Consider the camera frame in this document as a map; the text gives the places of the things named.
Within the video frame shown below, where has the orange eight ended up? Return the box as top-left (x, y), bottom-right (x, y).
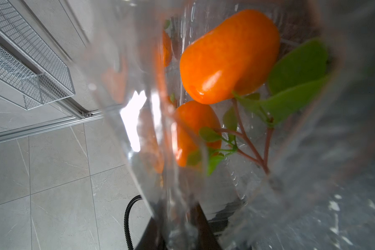
top-left (175, 101), bottom-right (221, 167)

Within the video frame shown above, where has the orange seven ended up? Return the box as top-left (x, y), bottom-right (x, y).
top-left (180, 9), bottom-right (280, 104)

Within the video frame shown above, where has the orange five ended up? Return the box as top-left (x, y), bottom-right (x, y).
top-left (162, 30), bottom-right (173, 67)

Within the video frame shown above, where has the white wire wall basket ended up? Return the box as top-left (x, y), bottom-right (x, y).
top-left (0, 1), bottom-right (75, 110)

